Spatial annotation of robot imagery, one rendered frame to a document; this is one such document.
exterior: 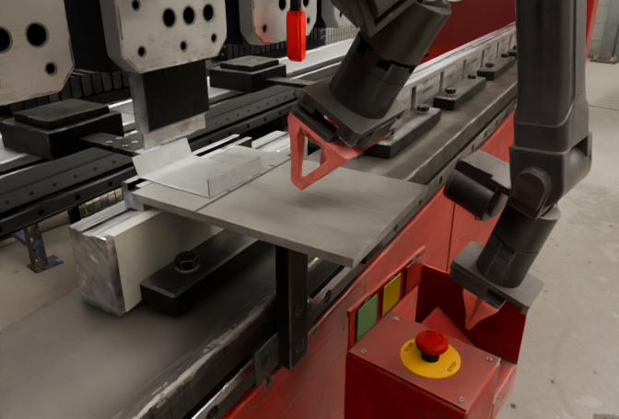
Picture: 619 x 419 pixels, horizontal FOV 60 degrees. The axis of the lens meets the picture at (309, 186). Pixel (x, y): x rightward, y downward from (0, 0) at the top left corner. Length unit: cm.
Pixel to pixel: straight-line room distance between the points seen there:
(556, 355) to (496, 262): 139
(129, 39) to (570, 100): 42
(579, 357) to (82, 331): 173
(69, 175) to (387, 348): 51
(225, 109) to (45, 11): 63
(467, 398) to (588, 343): 151
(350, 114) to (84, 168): 51
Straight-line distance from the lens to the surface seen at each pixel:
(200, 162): 66
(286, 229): 49
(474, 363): 71
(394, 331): 73
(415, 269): 79
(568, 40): 56
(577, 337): 216
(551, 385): 193
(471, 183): 66
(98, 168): 88
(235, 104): 110
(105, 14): 54
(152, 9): 55
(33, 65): 48
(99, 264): 60
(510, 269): 67
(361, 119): 46
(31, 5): 48
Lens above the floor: 123
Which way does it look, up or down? 23 degrees down
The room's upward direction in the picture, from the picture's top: straight up
